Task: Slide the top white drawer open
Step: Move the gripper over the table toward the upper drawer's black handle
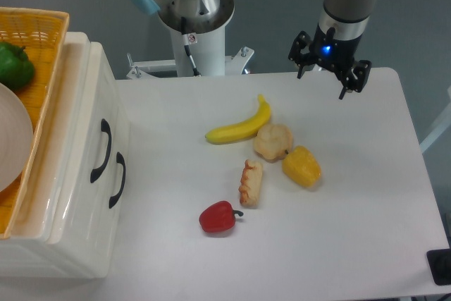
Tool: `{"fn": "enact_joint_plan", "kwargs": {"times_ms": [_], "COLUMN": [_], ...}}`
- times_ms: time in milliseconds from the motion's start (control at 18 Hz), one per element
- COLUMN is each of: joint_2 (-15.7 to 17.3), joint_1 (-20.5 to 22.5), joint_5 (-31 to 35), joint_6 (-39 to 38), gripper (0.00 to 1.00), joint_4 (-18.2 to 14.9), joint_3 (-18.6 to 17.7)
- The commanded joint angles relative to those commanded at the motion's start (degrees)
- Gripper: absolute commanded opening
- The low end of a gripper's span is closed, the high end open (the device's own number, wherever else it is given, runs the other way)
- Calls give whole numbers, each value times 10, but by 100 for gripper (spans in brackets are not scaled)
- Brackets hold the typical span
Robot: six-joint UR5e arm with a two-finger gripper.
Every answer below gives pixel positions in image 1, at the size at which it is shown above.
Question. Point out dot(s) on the beige pastry bun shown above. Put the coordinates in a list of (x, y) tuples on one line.
[(273, 141)]

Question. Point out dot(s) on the black drawer handle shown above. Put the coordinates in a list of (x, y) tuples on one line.
[(120, 180), (104, 148)]

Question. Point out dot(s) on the green bell pepper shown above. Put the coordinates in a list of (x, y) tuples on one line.
[(17, 71)]

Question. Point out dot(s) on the red bell pepper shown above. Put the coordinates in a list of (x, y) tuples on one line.
[(219, 217)]

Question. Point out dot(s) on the yellow banana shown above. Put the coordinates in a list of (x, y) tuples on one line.
[(243, 129)]

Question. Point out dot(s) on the beige plate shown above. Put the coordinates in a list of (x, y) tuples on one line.
[(16, 136)]

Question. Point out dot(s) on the black device at table edge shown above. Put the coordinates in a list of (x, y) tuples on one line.
[(439, 264)]

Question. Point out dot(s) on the black top drawer handle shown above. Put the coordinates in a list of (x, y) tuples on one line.
[(104, 148)]

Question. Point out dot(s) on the white plastic drawer cabinet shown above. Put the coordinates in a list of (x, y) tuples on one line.
[(25, 253)]

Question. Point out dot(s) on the yellow bell pepper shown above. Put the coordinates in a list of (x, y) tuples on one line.
[(301, 166)]

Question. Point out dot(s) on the toasted bread roll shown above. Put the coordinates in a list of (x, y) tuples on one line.
[(250, 183)]

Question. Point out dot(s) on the white drawer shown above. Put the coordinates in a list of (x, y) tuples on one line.
[(84, 229)]

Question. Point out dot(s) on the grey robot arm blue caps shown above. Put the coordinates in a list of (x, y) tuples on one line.
[(348, 17)]

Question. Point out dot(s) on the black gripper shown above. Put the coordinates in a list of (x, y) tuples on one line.
[(333, 54)]

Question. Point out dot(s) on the black lower drawer handle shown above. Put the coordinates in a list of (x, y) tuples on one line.
[(120, 180)]

